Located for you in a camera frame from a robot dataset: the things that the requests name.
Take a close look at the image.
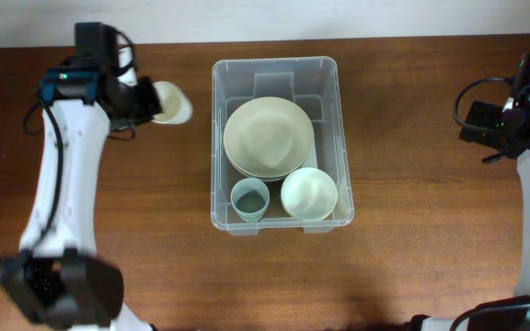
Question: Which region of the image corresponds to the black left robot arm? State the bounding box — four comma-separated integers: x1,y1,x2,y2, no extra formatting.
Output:
0,22,162,330

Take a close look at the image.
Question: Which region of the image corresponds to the cream white cup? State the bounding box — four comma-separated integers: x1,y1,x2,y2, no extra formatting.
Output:
152,81,193,125

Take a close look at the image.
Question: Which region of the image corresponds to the large cream bowl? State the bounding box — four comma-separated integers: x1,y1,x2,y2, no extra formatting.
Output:
223,97,315,179

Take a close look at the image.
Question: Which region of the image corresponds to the white label in bin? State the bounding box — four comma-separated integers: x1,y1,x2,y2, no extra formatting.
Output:
301,143,318,168

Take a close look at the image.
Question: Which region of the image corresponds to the clear plastic storage bin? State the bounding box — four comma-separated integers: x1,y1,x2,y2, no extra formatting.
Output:
211,56,355,235

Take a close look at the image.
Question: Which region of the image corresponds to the mint green cup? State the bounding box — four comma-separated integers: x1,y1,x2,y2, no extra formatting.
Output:
236,210,265,223

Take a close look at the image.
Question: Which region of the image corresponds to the grey cup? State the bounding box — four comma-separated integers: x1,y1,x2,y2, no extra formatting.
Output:
231,178,271,212

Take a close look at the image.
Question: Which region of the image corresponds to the white small bowl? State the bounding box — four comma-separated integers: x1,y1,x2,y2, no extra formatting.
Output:
281,167,339,222

